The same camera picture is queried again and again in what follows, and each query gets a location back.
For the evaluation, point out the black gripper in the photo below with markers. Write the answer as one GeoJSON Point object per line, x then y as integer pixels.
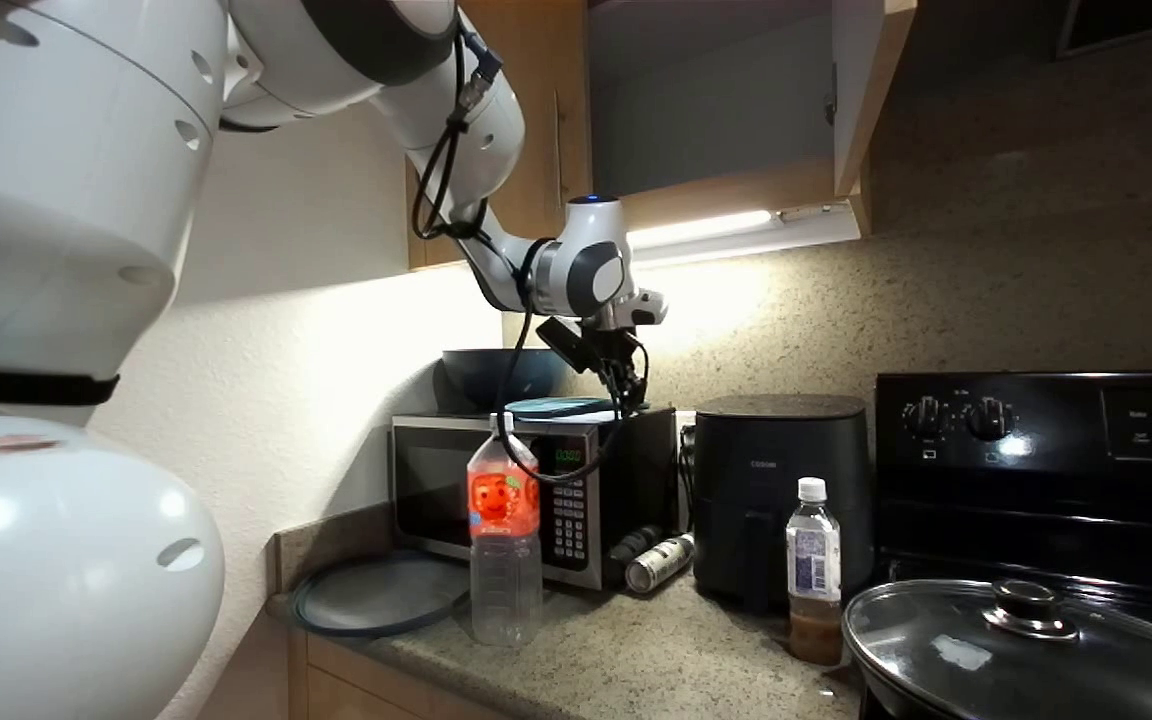
{"type": "Point", "coordinates": [579, 340]}

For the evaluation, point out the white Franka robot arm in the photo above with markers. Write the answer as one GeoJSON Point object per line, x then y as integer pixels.
{"type": "Point", "coordinates": [70, 202]}

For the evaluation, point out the long under-cabinet light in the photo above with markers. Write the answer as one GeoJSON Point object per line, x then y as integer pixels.
{"type": "Point", "coordinates": [698, 228]}

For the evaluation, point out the stainless steel black microwave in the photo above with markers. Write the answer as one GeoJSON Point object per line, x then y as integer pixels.
{"type": "Point", "coordinates": [451, 481]}

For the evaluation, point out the black pan with glass lid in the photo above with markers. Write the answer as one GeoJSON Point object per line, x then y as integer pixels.
{"type": "Point", "coordinates": [1002, 667]}

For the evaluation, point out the dark blue bowl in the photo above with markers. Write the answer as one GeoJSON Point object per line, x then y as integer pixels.
{"type": "Point", "coordinates": [482, 378]}

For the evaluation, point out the black air fryer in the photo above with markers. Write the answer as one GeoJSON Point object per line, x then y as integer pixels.
{"type": "Point", "coordinates": [777, 494]}

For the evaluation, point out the silver can lying down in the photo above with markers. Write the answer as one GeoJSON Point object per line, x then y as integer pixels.
{"type": "Point", "coordinates": [657, 560]}

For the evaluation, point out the large orange-label water bottle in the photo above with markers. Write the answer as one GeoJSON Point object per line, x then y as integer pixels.
{"type": "Point", "coordinates": [506, 560]}

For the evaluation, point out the small white-cap drink bottle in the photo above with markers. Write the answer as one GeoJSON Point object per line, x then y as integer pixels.
{"type": "Point", "coordinates": [814, 566]}

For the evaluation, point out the grey round plate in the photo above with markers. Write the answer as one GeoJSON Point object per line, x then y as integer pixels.
{"type": "Point", "coordinates": [379, 592]}

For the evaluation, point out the black kitchen stove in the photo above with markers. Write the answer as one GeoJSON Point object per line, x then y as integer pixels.
{"type": "Point", "coordinates": [1042, 494]}

